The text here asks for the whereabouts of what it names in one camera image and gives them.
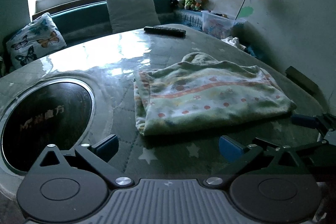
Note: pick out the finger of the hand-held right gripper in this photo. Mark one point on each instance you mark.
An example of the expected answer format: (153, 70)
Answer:
(311, 145)
(302, 119)

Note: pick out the butterfly print pillow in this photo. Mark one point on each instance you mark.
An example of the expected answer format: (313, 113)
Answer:
(34, 40)

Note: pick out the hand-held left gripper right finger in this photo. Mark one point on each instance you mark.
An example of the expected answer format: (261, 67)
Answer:
(231, 147)

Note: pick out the round black stove plate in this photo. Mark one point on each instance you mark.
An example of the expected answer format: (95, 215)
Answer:
(47, 121)

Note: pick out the black remote control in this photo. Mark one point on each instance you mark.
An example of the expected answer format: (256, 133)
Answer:
(165, 30)

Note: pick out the dark wooden chair back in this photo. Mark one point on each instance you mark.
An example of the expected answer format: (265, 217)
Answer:
(302, 79)

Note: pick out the clear plastic storage box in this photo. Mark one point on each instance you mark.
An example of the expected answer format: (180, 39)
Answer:
(220, 24)

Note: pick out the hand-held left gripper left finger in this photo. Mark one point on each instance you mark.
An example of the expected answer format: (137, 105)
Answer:
(106, 145)

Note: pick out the small white cloth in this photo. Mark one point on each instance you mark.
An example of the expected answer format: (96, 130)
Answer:
(233, 42)

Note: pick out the plush toy in green shirt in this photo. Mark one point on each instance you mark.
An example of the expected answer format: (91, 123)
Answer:
(189, 1)

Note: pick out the plain white pillow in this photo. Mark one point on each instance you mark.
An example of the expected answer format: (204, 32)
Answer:
(132, 12)

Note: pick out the pale patterned garment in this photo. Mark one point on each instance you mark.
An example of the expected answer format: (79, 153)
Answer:
(210, 92)

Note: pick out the teal sofa bench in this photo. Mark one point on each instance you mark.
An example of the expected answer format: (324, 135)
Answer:
(78, 22)

